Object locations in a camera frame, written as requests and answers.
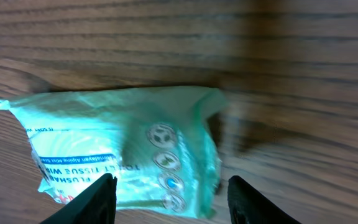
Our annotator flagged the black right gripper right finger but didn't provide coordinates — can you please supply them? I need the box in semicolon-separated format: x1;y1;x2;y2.
227;175;300;224

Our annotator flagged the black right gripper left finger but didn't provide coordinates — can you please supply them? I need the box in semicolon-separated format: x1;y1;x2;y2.
40;174;117;224

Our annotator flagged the teal wet wipes pack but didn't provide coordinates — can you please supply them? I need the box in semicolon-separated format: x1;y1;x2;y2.
0;86;227;218

